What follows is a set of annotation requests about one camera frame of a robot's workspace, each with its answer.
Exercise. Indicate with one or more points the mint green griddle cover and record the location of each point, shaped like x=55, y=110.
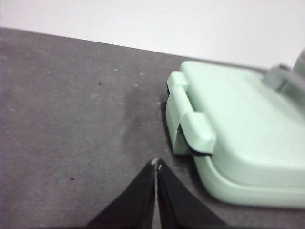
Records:
x=250, y=128

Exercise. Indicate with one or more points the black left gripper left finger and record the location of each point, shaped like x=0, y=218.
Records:
x=133, y=205

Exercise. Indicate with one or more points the mint green breakfast machine base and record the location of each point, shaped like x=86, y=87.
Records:
x=250, y=193

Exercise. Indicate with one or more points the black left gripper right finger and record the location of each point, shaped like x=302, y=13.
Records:
x=181, y=205

